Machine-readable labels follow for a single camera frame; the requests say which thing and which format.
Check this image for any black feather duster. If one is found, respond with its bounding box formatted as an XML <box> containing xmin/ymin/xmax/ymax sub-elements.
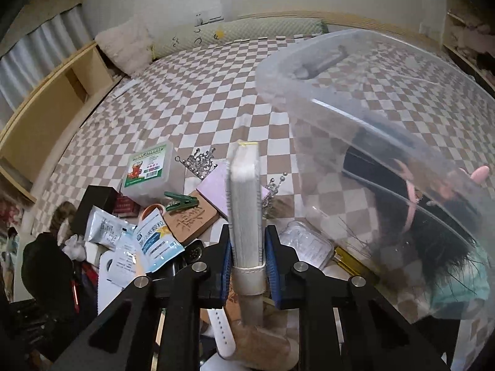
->
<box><xmin>342</xmin><ymin>131</ymin><xmax>477</xmax><ymax>294</ymax></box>

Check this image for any clear plastic storage bin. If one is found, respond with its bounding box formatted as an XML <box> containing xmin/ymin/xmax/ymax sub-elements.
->
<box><xmin>256</xmin><ymin>29</ymin><xmax>494</xmax><ymax>321</ymax></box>

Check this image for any teal wet wipes pack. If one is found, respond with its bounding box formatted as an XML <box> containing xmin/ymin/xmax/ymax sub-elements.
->
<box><xmin>429</xmin><ymin>245</ymin><xmax>494</xmax><ymax>320</ymax></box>

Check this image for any clear small plastic case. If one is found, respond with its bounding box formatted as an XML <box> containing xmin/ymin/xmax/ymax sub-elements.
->
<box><xmin>279</xmin><ymin>221</ymin><xmax>335</xmax><ymax>271</ymax></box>

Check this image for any blue white sachet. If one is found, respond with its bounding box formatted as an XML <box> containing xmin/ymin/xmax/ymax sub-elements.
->
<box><xmin>132</xmin><ymin>209</ymin><xmax>185</xmax><ymax>273</ymax></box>

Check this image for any green clothes peg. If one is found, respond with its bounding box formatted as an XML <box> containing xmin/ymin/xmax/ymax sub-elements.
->
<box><xmin>164</xmin><ymin>192</ymin><xmax>199</xmax><ymax>213</ymax></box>

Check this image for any gold rectangular case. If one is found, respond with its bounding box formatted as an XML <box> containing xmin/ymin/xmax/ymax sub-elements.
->
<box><xmin>332</xmin><ymin>245</ymin><xmax>379</xmax><ymax>286</ymax></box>

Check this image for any pink notepad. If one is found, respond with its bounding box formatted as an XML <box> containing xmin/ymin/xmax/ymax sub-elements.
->
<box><xmin>197</xmin><ymin>160</ymin><xmax>269</xmax><ymax>221</ymax></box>

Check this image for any green label plastic box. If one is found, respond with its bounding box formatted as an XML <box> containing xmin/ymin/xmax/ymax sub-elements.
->
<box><xmin>120</xmin><ymin>141</ymin><xmax>185</xmax><ymax>207</ymax></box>

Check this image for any checkered brown white bedspread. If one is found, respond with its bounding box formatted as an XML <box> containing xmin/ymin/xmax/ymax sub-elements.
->
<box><xmin>30</xmin><ymin>32</ymin><xmax>495</xmax><ymax>371</ymax></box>

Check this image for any pink bunny toy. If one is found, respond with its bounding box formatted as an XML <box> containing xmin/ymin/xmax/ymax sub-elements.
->
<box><xmin>395</xmin><ymin>159</ymin><xmax>490</xmax><ymax>232</ymax></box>

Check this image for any wooden bedside shelf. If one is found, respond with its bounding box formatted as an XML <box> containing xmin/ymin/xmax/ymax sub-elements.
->
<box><xmin>1</xmin><ymin>42</ymin><xmax>120</xmax><ymax>206</ymax></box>

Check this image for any long green bolster pillow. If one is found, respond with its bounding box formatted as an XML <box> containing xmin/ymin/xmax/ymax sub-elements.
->
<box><xmin>151</xmin><ymin>17</ymin><xmax>328</xmax><ymax>59</ymax></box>

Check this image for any white fluffy pillow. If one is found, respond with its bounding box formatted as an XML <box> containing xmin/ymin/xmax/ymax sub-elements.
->
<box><xmin>95</xmin><ymin>16</ymin><xmax>153</xmax><ymax>77</ymax></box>

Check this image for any grey striped curtain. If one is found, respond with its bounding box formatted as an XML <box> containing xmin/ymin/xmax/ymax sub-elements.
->
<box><xmin>1</xmin><ymin>5</ymin><xmax>93</xmax><ymax>126</ymax></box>

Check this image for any wooden closet shelf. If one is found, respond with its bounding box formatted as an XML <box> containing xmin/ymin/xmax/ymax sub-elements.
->
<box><xmin>441</xmin><ymin>0</ymin><xmax>494</xmax><ymax>96</ymax></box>

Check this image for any white watch strap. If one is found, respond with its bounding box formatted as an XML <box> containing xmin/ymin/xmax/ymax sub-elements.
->
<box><xmin>206</xmin><ymin>307</ymin><xmax>238</xmax><ymax>360</ymax></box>

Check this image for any wall power socket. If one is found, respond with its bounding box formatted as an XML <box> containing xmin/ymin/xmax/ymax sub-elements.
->
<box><xmin>194</xmin><ymin>12</ymin><xmax>224</xmax><ymax>27</ymax></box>

